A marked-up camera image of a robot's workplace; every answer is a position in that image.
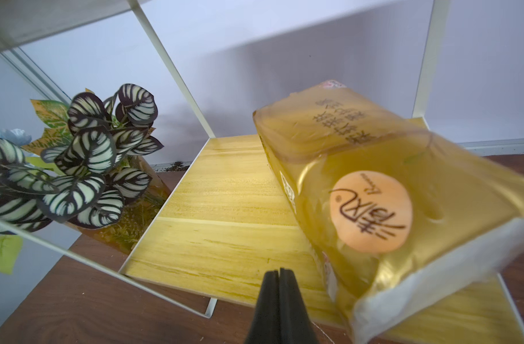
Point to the potted artificial plant amber vase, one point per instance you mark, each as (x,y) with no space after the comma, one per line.
(88,170)

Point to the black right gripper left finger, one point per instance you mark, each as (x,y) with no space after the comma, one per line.
(265,327)

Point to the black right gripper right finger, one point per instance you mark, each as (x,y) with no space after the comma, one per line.
(295,325)

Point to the white frame wooden shelf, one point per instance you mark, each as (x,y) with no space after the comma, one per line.
(229,220)

